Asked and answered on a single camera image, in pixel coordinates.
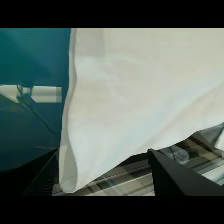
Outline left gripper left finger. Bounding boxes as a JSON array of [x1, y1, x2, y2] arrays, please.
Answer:
[[0, 149, 60, 197]]

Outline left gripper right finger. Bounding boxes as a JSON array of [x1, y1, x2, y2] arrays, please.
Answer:
[[148, 148, 224, 197]]

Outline white T-shirt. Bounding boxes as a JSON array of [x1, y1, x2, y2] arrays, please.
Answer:
[[58, 28, 224, 194]]

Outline checked shirt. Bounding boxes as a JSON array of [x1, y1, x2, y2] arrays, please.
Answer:
[[52, 122, 224, 197]]

